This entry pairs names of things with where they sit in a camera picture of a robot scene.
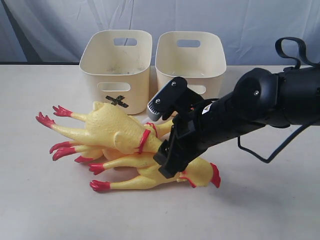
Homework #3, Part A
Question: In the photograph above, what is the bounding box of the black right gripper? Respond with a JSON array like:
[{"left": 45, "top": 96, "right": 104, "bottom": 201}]
[{"left": 147, "top": 76, "right": 218, "bottom": 179}]

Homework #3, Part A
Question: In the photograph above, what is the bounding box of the whole yellow rubber chicken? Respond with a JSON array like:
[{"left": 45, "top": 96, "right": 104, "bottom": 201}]
[{"left": 35, "top": 101, "right": 221, "bottom": 188}]

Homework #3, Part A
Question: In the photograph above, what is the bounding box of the headless yellow rubber chicken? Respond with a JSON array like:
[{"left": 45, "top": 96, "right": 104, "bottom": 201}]
[{"left": 89, "top": 152, "right": 180, "bottom": 192}]

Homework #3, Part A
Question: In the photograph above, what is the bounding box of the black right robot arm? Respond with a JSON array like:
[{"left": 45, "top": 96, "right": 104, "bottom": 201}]
[{"left": 147, "top": 66, "right": 320, "bottom": 178}]

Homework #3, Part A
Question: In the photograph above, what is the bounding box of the severed chicken head with tube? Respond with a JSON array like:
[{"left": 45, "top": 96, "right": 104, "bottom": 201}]
[{"left": 141, "top": 117, "right": 150, "bottom": 125}]

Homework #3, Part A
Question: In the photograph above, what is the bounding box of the cream bin marked O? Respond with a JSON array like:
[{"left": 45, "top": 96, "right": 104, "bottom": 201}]
[{"left": 155, "top": 31, "right": 227, "bottom": 99}]

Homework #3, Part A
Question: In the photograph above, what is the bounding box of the cream bin marked X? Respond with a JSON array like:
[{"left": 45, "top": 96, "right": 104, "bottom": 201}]
[{"left": 79, "top": 29, "right": 153, "bottom": 115}]

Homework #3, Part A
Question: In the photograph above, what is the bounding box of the blue backdrop curtain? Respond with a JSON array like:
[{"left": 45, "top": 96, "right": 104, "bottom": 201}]
[{"left": 0, "top": 0, "right": 320, "bottom": 65}]

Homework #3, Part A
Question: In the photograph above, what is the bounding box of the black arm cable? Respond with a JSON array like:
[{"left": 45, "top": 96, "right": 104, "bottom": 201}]
[{"left": 236, "top": 36, "right": 320, "bottom": 165}]

